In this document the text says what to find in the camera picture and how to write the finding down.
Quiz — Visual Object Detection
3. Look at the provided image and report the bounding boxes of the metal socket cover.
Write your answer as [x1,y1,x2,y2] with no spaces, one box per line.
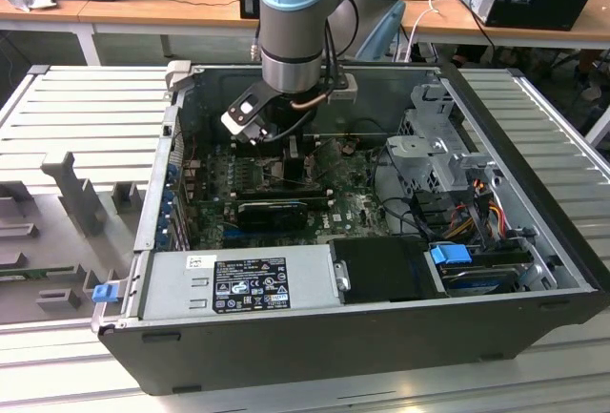
[307,138,347,184]

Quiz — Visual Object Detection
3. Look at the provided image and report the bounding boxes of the black RAM slot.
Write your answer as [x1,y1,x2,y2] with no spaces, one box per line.
[232,193,334,208]
[231,187,330,198]
[235,146,320,154]
[235,150,321,158]
[236,142,320,150]

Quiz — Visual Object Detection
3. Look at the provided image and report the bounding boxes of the CPU socket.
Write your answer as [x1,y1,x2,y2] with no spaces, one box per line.
[255,154,323,192]

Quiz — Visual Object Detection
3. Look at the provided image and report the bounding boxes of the black graphics card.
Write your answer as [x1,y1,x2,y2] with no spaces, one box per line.
[236,200,309,232]

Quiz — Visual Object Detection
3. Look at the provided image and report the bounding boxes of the green motherboard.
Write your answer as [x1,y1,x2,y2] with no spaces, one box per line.
[190,138,397,250]

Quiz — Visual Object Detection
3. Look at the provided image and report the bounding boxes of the grey plastic case latch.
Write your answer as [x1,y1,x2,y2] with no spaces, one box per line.
[164,60,193,95]

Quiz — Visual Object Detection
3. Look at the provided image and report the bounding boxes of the small black box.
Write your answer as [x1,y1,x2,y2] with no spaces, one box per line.
[238,0,262,21]

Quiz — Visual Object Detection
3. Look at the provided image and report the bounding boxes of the grey metal drive cage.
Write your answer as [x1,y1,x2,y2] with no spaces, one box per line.
[384,82,506,197]

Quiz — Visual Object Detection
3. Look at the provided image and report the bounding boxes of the pale blue teach pendant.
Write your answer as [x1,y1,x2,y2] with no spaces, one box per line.
[355,0,409,62]

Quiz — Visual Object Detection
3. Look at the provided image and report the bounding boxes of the blue card retainer clips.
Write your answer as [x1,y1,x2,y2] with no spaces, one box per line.
[159,164,178,248]

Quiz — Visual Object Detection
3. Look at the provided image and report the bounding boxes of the wooden desk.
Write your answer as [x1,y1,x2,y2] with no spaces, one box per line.
[0,0,262,69]
[399,0,610,52]

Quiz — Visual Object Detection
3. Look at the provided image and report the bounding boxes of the grey power supply unit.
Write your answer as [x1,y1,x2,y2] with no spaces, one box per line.
[137,244,342,321]

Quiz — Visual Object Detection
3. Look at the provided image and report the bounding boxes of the blue disk carrier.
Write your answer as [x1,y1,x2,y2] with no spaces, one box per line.
[428,244,474,270]

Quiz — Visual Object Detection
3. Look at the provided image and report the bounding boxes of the black PC case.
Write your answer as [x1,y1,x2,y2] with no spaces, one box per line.
[90,60,610,398]

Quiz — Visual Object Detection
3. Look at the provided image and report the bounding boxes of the hard disk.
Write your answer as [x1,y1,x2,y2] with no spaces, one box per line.
[440,264,520,298]

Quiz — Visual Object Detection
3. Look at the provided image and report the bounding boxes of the blue case latch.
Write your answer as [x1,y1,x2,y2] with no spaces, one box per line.
[92,283,118,304]

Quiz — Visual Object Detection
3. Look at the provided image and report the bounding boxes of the grey parts rack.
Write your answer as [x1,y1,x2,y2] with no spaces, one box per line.
[0,150,150,326]

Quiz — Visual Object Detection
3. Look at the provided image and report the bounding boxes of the green RAM stick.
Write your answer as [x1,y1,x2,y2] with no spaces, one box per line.
[0,267,77,281]

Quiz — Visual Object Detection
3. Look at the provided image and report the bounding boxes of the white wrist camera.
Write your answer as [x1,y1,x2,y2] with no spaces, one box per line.
[219,83,271,146]

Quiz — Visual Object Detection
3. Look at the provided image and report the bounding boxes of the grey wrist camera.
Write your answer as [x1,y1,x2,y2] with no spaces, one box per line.
[331,72,359,105]

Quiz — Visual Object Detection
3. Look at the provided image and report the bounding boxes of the thin black cable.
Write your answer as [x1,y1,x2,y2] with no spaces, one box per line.
[350,118,399,147]

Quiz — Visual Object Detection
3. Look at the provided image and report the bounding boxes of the thin red wire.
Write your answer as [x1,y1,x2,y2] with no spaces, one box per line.
[183,134,204,169]

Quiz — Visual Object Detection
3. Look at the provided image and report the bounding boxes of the white cable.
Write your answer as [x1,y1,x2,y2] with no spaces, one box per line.
[408,0,442,52]

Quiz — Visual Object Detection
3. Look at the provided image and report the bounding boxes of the black plastic duct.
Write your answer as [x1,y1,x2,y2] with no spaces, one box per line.
[328,236,449,305]

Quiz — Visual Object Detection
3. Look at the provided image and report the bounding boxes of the yellow red power wires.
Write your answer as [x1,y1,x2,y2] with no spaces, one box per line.
[440,183,509,238]

